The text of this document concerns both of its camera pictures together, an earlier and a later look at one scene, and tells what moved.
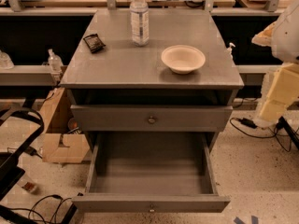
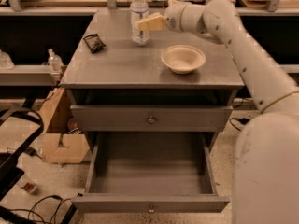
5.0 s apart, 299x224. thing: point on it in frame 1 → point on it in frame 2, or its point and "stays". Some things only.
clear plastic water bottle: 139,19 stays
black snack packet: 94,43 stays
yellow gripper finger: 264,37 → 154,15
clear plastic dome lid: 6,62 stays
